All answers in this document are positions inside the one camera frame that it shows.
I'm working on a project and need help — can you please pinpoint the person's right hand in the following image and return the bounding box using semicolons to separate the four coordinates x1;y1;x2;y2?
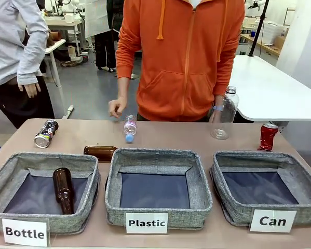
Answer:
108;96;128;119

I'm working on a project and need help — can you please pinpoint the person's left hand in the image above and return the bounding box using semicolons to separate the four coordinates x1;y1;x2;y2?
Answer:
208;108;222;123

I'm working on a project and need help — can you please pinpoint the bystander's hand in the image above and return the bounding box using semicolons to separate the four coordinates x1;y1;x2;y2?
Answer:
18;82;42;99

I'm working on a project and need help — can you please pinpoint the large clear plastic bottle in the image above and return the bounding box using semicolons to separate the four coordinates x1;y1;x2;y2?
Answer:
209;86;240;141

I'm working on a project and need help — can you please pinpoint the person's right forearm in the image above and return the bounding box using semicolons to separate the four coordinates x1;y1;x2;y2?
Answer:
117;76;130;99

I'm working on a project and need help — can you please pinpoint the dark printed aluminium can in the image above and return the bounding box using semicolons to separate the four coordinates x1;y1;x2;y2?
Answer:
33;119;59;149

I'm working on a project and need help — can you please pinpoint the crushed red aluminium can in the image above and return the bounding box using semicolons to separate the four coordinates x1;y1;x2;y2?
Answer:
257;122;279;152

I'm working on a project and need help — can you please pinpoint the grey fabric basket Can label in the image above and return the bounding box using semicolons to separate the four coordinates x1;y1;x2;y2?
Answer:
209;150;311;228

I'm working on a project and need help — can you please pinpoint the grey fabric basket Plastic label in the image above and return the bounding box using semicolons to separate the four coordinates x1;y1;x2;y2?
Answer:
104;148;213;231

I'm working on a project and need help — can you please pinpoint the white Can label card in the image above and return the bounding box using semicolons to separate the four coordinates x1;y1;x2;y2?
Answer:
249;209;298;233

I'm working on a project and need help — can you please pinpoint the grey fabric basket Bottle label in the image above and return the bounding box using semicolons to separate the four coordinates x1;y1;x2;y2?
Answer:
0;151;101;234

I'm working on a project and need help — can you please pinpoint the small plastic bottle blue cap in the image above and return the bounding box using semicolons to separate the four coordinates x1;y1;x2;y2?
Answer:
123;115;138;144

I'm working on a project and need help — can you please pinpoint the person in grey sweater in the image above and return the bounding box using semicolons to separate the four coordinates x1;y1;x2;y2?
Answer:
0;0;56;130

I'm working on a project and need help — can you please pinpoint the white side table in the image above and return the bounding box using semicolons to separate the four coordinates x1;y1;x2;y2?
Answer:
228;54;311;122

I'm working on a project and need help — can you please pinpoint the person in black clothes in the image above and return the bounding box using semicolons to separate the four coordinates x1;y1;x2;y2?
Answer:
93;0;125;73

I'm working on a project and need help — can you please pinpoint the person in orange hoodie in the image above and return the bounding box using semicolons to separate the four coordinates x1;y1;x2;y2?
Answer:
115;0;246;122

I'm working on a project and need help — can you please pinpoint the white background table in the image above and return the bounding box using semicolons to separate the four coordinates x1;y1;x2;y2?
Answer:
45;16;84;57

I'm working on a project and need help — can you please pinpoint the wooden workbench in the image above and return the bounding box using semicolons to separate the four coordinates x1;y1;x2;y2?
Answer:
240;33;281;57

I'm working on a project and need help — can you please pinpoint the brown glass bottle with neck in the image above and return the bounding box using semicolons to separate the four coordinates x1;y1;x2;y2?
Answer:
52;168;75;215

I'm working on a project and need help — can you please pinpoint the black tripod pole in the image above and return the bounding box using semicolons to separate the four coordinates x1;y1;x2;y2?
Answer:
248;0;271;58

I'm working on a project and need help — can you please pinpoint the white storage box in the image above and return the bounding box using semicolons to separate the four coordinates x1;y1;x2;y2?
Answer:
262;20;291;40

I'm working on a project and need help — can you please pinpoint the white Plastic label card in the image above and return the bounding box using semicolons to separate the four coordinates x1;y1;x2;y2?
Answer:
126;212;169;234

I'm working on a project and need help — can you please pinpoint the white Bottle label card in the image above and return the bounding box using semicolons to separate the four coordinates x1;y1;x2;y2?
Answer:
1;218;50;247

